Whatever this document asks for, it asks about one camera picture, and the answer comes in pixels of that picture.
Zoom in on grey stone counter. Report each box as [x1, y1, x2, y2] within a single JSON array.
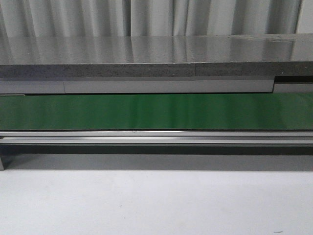
[[0, 34, 313, 95]]

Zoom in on green conveyor belt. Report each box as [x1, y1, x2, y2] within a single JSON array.
[[0, 93, 313, 130]]

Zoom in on white curtain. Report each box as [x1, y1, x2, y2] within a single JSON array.
[[0, 0, 301, 37]]

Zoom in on aluminium conveyor frame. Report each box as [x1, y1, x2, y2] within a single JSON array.
[[0, 129, 313, 171]]

